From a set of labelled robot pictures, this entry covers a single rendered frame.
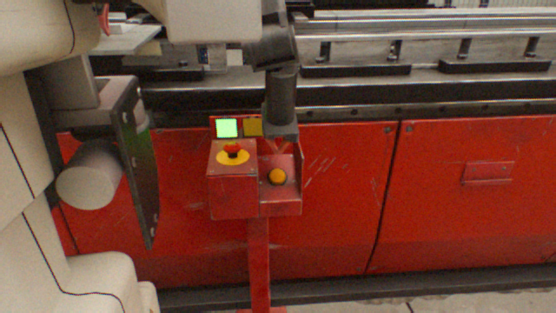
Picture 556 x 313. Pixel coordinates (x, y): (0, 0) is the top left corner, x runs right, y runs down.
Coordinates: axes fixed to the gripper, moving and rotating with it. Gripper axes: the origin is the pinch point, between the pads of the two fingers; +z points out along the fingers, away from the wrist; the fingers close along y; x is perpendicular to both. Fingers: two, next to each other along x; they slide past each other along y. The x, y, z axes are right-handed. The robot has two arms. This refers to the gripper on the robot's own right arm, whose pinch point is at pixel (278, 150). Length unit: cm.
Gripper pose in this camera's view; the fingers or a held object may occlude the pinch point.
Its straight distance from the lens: 73.2
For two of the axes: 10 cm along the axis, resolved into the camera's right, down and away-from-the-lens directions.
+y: -0.9, -7.1, 7.0
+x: -10.0, 0.4, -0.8
